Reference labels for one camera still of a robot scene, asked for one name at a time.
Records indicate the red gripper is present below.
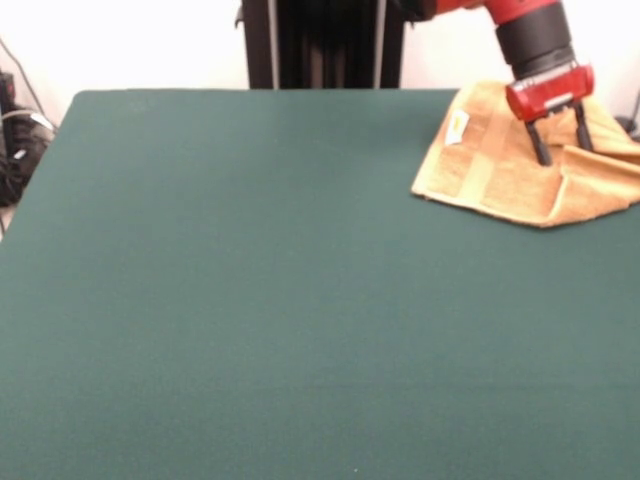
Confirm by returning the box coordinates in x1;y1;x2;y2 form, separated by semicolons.
505;64;597;168

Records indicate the orange terry towel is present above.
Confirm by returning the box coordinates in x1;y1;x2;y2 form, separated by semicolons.
410;79;640;230

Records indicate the dark green table cloth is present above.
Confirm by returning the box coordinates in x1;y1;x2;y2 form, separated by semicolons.
0;88;640;480

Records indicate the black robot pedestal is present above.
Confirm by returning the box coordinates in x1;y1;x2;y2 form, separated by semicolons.
233;0;416;90

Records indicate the thin grey cable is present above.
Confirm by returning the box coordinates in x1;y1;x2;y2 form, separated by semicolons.
0;37;56;132

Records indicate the black cable bundle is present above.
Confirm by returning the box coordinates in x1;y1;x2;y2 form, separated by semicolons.
0;102;56;207

